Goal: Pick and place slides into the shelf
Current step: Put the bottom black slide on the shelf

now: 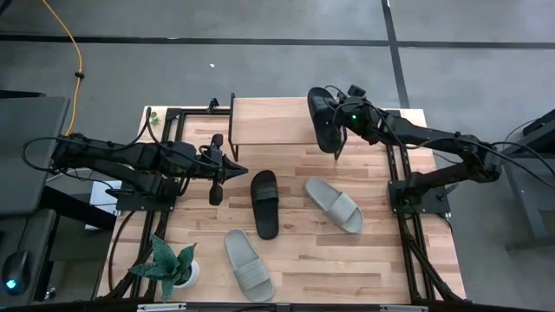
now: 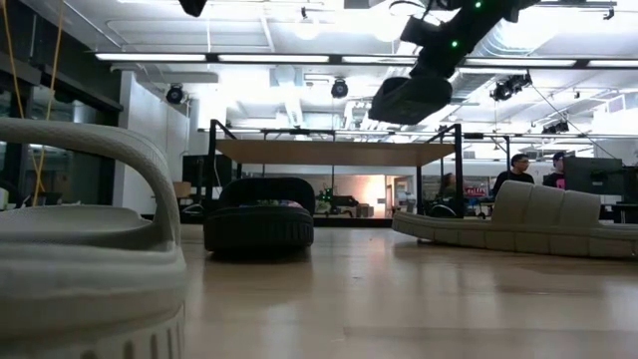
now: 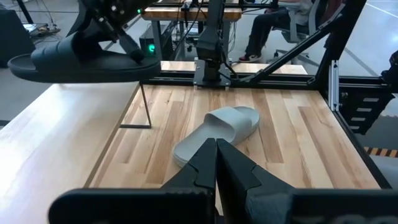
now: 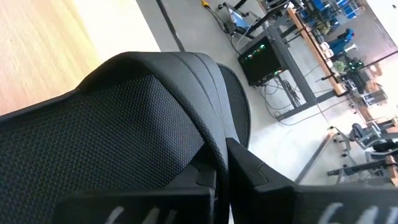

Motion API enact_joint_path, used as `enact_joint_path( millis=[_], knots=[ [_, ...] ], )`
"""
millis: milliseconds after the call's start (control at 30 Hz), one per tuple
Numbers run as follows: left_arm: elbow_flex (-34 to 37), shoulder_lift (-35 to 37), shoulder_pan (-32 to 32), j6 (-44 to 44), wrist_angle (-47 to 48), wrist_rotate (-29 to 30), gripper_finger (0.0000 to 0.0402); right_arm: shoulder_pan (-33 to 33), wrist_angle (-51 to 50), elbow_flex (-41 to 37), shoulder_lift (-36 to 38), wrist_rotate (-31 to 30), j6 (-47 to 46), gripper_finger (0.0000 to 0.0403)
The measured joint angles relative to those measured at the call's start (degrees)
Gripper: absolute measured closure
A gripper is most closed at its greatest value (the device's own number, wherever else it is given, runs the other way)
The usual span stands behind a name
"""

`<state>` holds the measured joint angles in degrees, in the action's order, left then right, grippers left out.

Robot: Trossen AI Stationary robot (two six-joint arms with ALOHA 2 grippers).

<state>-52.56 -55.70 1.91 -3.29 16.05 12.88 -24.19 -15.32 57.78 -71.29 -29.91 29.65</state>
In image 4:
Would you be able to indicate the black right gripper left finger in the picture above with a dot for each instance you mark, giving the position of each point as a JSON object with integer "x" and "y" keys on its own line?
{"x": 140, "y": 208}

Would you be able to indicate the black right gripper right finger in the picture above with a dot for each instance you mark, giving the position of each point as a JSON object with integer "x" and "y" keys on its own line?
{"x": 264, "y": 202}

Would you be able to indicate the black rubber slide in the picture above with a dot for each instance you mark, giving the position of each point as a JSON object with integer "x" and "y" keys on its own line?
{"x": 109, "y": 130}

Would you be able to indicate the grey metal stand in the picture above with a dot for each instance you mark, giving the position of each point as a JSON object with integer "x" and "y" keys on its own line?
{"x": 357, "y": 170}

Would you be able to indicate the grey office chair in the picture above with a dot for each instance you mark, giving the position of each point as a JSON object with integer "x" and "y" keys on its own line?
{"x": 363, "y": 135}

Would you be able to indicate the black computer tower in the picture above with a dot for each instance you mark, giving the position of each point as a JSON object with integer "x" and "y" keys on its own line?
{"x": 258, "y": 62}

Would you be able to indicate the small background plant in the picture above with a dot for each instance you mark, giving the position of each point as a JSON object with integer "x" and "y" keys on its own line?
{"x": 339, "y": 67}

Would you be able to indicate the blue chair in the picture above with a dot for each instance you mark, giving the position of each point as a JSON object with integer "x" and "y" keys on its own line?
{"x": 340, "y": 42}

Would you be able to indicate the blue grey cart device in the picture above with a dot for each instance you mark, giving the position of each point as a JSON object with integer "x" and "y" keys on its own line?
{"x": 237, "y": 21}

